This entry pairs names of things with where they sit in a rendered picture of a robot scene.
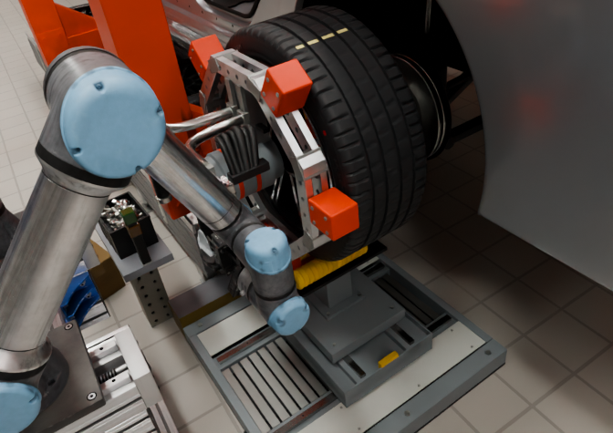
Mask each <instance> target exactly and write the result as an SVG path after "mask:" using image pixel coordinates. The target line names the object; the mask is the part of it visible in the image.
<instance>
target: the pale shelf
mask: <svg viewBox="0 0 613 433"><path fill-rule="evenodd" d="M95 230H96V232H97V233H98V235H99V238H100V239H101V240H102V242H103V244H104V245H105V247H106V249H107V250H108V252H109V255H110V256H111V258H112V260H113V262H114V263H115V264H116V266H117V267H118V269H119V272H120V273H121V275H122V277H123V279H124V280H125V282H126V283H127V282H129V281H131V280H133V279H135V278H137V277H139V276H141V275H143V274H145V273H148V272H150V271H152V270H154V269H156V268H158V267H160V266H162V265H164V264H166V263H168V262H170V261H172V260H174V257H173V255H172V252H171V251H170V249H169V248H168V247H167V245H166V244H165V243H164V241H163V240H162V239H161V237H160V236H159V234H158V233H156V235H157V237H158V240H159V241H158V242H156V243H154V244H153V245H151V246H149V247H147V249H148V252H149V255H150V257H151V259H152V263H149V264H147V265H145V266H143V265H142V264H141V262H140V257H139V256H138V253H134V254H133V255H131V256H129V257H127V258H125V259H122V260H121V259H120V258H119V256H118V255H117V253H115V250H114V249H113V247H112V246H111V245H110V243H109V241H108V240H107V239H106V237H105V235H104V234H103V232H102V230H101V229H100V226H99V223H97V225H96V228H95ZM155 232H156V231H155Z"/></svg>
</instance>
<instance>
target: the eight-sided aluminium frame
mask: <svg viewBox="0 0 613 433"><path fill-rule="evenodd" d="M207 61H208V66H207V68H206V72H205V75H204V79H203V84H202V87H201V90H199V97H200V105H201V106H202V108H203V114H204V115H206V114H209V113H212V112H213V109H214V108H216V110H219V109H222V108H226V103H225V95H226V93H227V89H226V85H225V81H224V78H225V77H228V78H230V79H231V81H233V82H234V83H235V84H239V85H241V86H242V88H244V89H246V90H248V91H249V92H251V93H252V94H253V95H254V96H255V98H256V100H257V101H258V103H259V105H260V107H261V109H262V111H263V112H264V113H265V116H266V118H267V120H268V122H269V123H270V125H271V127H272V129H273V131H274V133H275V134H276V136H277V138H278V140H279V142H280V144H281V145H282V147H283V149H284V151H285V153H286V156H287V157H288V158H289V160H290V162H291V164H292V167H293V170H294V173H295V176H296V187H297V193H298V199H299V206H300V211H301V218H302V223H303V230H304V235H303V236H302V237H300V238H299V239H298V238H297V237H296V236H295V235H294V234H293V233H292V232H291V231H289V230H288V229H287V228H286V227H285V225H284V224H282V223H281V222H280V221H279V220H278V219H277V218H276V217H275V216H273V215H272V214H271V213H270V212H269V211H268V210H267V208H266V207H265V206H264V204H263V203H262V201H261V199H260V197H259V195H258V193H257V192H256V193H253V194H251V195H249V196H248V197H249V199H250V200H251V202H252V204H253V205H254V207H253V208H250V206H249V204H248V202H247V200H246V198H242V199H241V200H239V201H240V202H241V203H243V204H244V205H246V206H247V207H248V208H249V209H250V210H251V212H252V213H253V215H254V216H255V217H256V218H257V219H258V220H259V221H260V222H261V223H262V224H263V225H264V223H265V222H266V223H267V224H268V225H269V227H274V228H275V229H279V230H281V231H282V232H283V233H284V234H285V235H286V238H287V241H288V244H289V246H290V249H291V254H292V257H291V259H292V262H293V261H294V260H296V259H297V258H299V257H301V256H303V255H305V254H307V253H309V252H311V251H313V250H314V249H316V248H317V247H319V246H321V245H323V244H325V243H327V242H329V241H331V239H329V238H328V237H327V236H326V235H325V234H324V233H323V232H322V231H320V230H319V229H318V228H317V227H316V226H314V225H313V224H312V223H311V221H310V213H309V207H308V199H310V198H312V197H314V196H316V195H318V194H319V193H321V192H323V191H326V190H328V182H327V170H328V169H327V164H326V160H325V157H324V156H323V153H322V150H321V148H320V147H319V146H318V145H317V143H316V141H315V139H314V138H313V136H312V134H311V132H310V130H309V128H308V127H307V124H306V123H305V121H304V119H303V118H302V116H301V114H300V112H299V110H298V109H297V110H295V111H292V112H290V113H287V114H285V117H286V120H287V122H288V124H289V125H290V127H291V129H292V130H293V132H294V134H295V135H296V138H297V140H298V142H299V144H300V145H301V147H302V149H303V151H301V149H300V148H299V146H298V144H297V143H296V140H295V138H294V136H293V134H292V133H291V131H290V129H289V127H288V126H287V124H286V122H285V120H284V118H283V116H281V117H278V118H276V117H275V115H274V114H273V112H272V111H271V109H270V108H269V107H268V106H267V104H266V102H265V100H264V99H263V97H262V96H261V90H262V87H263V84H264V80H265V73H266V70H267V69H268V68H269V67H267V66H265V65H263V64H261V63H259V62H257V61H255V60H253V59H252V58H250V57H247V56H246V55H244V54H242V53H240V52H238V50H234V49H232V48H230V49H227V50H224V51H222V52H219V53H216V54H213V55H210V59H209V60H207ZM219 136H220V135H217V136H215V137H213V138H211V139H210V141H211V144H212V148H213V151H215V150H217V149H219V148H220V147H219V145H218V143H216V142H215V141H214V139H215V138H216V137H219ZM311 178H312V180H311ZM312 184H313V187H312ZM313 192H314V193H313ZM264 226H265V225H264ZM265 227H266V226H265Z"/></svg>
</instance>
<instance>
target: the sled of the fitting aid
mask: <svg viewBox="0 0 613 433"><path fill-rule="evenodd" d="M285 337H286V338H287V340H288V341H289V342H290V343H291V344H292V345H293V347H294V348H295V349H296V350H297V351H298V353H299V354H300V355H301V356H302V357H304V359H305V360H306V361H307V362H308V363H309V365H310V366H311V367H312V368H313V369H314V370H315V372H316V373H317V374H318V375H319V376H320V378H321V379H322V380H323V381H324V382H325V383H326V385H327V386H328V387H329V388H330V389H331V391H332V392H333V393H334V394H335V395H336V396H337V398H338V399H339V400H340V401H341V402H342V404H343V405H344V406H345V407H349V406H350V405H352V404H353V403H355V402H356V401H358V400H359V399H360V398H362V397H364V396H365V395H367V393H368V392H370V391H371V390H373V389H374V388H376V387H377V386H379V385H380V384H382V383H383V382H385V381H386V380H387V379H389V378H390V377H392V376H393V375H395V374H396V373H398V372H399V371H401V369H402V368H404V367H405V366H407V365H409V364H410V363H411V362H413V361H414V360H416V359H417V358H419V357H420V356H422V355H423V354H425V353H426V352H428V351H429V350H430V349H432V332H431V331H429V330H428V329H427V328H426V327H425V326H424V325H422V324H421V323H420V322H419V321H417V320H416V319H415V318H414V317H413V316H412V315H410V314H409V313H408V312H407V311H405V317H404V318H403V319H401V320H400V321H398V323H396V324H395V325H393V326H391V327H390V328H388V329H386V330H385V331H383V332H382V333H380V334H379V335H377V336H375V337H374V338H372V339H371V340H369V341H368V342H367V343H365V344H364V345H362V346H360V347H359V348H357V349H356V350H354V351H353V352H351V353H350V354H348V355H347V356H345V357H343V358H341V359H340V360H338V361H337V362H336V363H335V364H333V363H332V362H331V361H330V360H329V359H328V358H327V357H326V356H325V355H324V353H323V352H322V351H321V350H320V349H319V348H318V347H317V346H316V344H315V343H314V342H313V341H312V340H311V339H310V338H309V337H308V336H307V334H306V333H305V332H304V331H303V330H302V329H300V330H298V331H296V333H294V334H292V335H285Z"/></svg>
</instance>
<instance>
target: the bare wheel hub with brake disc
mask: <svg viewBox="0 0 613 433"><path fill-rule="evenodd" d="M390 55H391V56H392V57H393V59H394V60H395V62H396V63H397V67H399V68H400V71H401V73H402V76H403V77H404V78H405V80H406V82H407V84H408V88H409V89H410V92H411V94H412V96H413V101H414V102H415V104H416V107H417V109H416V110H418V112H419V115H420V119H421V120H420V122H421V124H422V131H423V134H424V138H425V141H424V142H425V145H426V156H427V158H429V157H430V156H431V155H433V154H434V153H435V152H436V151H437V150H438V149H439V148H440V146H441V145H442V142H443V140H444V136H445V130H446V114H445V108H444V104H443V101H442V96H441V93H440V91H439V89H438V87H437V85H436V83H435V82H434V80H433V78H432V77H431V75H430V74H429V72H428V71H427V70H426V69H425V68H424V67H423V66H422V65H421V64H420V63H419V62H418V61H416V60H415V59H414V58H412V57H409V56H407V55H404V54H401V53H391V54H390Z"/></svg>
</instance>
